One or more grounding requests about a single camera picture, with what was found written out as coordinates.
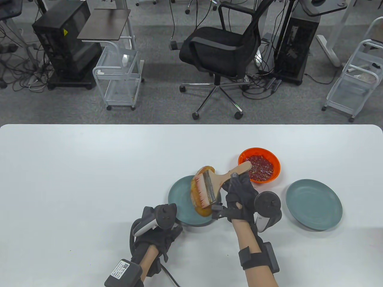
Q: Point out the black round tracker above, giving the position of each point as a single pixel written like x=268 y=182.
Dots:
x=165 y=215
x=267 y=204

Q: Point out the person's left hand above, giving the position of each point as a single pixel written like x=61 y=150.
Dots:
x=160 y=239

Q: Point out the dark desk top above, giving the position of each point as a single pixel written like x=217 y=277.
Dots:
x=9 y=9
x=326 y=9

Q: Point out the orange bowl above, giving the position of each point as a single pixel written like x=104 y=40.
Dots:
x=276 y=176

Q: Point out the small white bottle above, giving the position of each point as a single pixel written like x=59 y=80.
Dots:
x=125 y=59

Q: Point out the person's left forearm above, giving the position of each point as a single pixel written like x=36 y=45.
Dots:
x=148 y=263

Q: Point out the white desk leg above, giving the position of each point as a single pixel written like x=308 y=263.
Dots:
x=327 y=47

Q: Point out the black power adapter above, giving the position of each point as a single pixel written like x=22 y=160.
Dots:
x=174 y=45

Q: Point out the person's right hand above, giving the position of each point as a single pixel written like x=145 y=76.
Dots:
x=239 y=197

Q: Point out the black office chair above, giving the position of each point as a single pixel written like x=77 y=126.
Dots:
x=215 y=50

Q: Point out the teal plate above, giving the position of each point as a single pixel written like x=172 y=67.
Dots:
x=179 y=194
x=314 y=204

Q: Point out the wooden brush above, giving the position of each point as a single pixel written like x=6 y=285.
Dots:
x=224 y=178

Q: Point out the person's right forearm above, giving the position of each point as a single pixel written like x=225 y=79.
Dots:
x=248 y=236

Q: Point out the brown bread slice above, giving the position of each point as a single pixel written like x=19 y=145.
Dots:
x=205 y=210

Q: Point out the brown side table top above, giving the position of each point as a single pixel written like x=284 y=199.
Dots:
x=104 y=25

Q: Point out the black computer tower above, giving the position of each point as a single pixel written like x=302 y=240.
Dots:
x=62 y=50
x=294 y=44

